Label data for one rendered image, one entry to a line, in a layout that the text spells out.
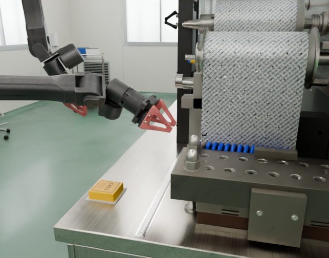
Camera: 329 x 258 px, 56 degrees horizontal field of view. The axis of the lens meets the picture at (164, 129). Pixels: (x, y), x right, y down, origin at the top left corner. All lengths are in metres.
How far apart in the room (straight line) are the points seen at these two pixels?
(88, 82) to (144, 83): 5.93
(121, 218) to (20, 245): 1.61
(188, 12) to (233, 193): 0.67
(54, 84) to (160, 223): 0.42
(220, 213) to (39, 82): 0.53
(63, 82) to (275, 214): 0.57
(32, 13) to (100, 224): 0.67
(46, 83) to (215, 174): 0.46
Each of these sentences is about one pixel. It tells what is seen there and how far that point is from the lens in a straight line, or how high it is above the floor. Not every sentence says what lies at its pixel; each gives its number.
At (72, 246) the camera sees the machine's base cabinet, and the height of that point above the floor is 0.85.
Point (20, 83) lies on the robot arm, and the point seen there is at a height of 1.19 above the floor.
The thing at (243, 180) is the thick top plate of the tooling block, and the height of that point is 1.03.
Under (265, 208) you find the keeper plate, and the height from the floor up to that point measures 0.99.
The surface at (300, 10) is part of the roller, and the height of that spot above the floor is 1.37.
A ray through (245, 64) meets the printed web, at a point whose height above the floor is 1.24.
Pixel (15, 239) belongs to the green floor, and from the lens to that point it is 2.39.
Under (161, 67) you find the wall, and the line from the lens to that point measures 6.58.
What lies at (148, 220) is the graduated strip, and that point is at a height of 0.90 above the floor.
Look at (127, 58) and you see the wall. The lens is 6.79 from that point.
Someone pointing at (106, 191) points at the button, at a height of 0.92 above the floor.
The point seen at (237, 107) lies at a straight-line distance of 0.80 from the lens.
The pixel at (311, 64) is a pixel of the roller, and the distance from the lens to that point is 0.80.
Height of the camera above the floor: 1.32
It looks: 18 degrees down
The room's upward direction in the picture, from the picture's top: straight up
